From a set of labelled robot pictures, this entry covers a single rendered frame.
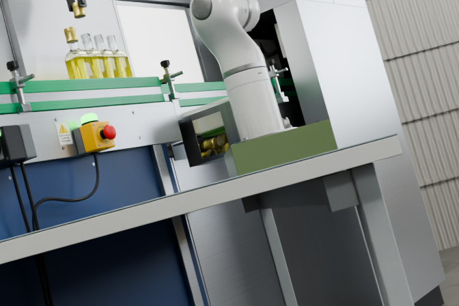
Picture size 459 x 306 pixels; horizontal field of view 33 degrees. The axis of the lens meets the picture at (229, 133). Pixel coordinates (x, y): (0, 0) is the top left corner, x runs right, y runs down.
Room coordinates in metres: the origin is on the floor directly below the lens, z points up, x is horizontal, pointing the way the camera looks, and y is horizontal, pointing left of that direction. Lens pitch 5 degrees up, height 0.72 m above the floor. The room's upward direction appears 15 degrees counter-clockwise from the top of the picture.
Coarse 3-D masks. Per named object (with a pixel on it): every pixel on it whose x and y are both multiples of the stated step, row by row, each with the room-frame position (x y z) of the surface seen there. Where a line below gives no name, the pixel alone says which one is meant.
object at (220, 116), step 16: (208, 112) 2.33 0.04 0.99; (224, 112) 2.30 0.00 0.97; (192, 128) 2.38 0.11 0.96; (208, 128) 2.35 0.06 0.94; (224, 128) 2.31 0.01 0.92; (176, 144) 2.43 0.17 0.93; (192, 144) 2.38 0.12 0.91; (208, 144) 2.35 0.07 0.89; (224, 144) 2.32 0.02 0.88; (176, 160) 2.44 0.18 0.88; (192, 160) 2.39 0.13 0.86; (208, 160) 2.36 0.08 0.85; (224, 160) 2.53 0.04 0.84
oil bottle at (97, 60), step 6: (90, 48) 2.30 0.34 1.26; (90, 54) 2.28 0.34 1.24; (96, 54) 2.29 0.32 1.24; (90, 60) 2.28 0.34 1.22; (96, 60) 2.29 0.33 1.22; (102, 60) 2.31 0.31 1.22; (96, 66) 2.28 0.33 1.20; (102, 66) 2.30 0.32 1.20; (96, 72) 2.28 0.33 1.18; (102, 72) 2.30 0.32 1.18; (96, 78) 2.28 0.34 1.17
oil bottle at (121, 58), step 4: (116, 52) 2.38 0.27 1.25; (120, 52) 2.39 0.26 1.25; (124, 52) 2.41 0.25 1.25; (116, 56) 2.38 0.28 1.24; (120, 56) 2.39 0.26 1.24; (124, 56) 2.40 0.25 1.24; (116, 60) 2.38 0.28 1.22; (120, 60) 2.38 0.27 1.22; (124, 60) 2.40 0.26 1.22; (128, 60) 2.42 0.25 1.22; (120, 64) 2.38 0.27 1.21; (124, 64) 2.39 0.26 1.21; (128, 64) 2.41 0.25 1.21; (120, 68) 2.38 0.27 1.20; (124, 68) 2.39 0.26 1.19; (128, 68) 2.41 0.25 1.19; (120, 72) 2.37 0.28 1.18; (124, 72) 2.39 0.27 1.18; (128, 72) 2.40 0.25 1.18; (124, 76) 2.38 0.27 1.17; (128, 76) 2.40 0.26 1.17; (132, 76) 2.41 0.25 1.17
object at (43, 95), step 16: (48, 80) 1.96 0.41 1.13; (64, 80) 2.01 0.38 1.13; (80, 80) 2.06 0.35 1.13; (96, 80) 2.11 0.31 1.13; (112, 80) 2.16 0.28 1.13; (128, 80) 2.22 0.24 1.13; (144, 80) 2.28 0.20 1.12; (0, 96) 1.83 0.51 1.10; (16, 96) 1.87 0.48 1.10; (32, 96) 1.91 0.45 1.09; (48, 96) 1.96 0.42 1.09; (64, 96) 2.00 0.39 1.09; (80, 96) 2.05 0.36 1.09; (96, 96) 2.10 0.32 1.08; (112, 96) 2.15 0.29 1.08; (128, 96) 2.21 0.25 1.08; (144, 96) 2.26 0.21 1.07; (160, 96) 2.32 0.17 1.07; (0, 112) 1.82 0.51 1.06; (16, 112) 1.86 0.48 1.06
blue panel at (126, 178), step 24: (48, 168) 1.91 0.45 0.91; (72, 168) 1.97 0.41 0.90; (120, 168) 2.12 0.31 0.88; (144, 168) 2.20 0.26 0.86; (168, 168) 2.28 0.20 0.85; (0, 192) 1.77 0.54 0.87; (24, 192) 1.83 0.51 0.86; (48, 192) 1.89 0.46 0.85; (72, 192) 1.95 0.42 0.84; (96, 192) 2.02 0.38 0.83; (120, 192) 2.10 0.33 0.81; (144, 192) 2.18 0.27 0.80; (0, 216) 1.76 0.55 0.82; (48, 216) 1.87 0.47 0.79; (72, 216) 1.94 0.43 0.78
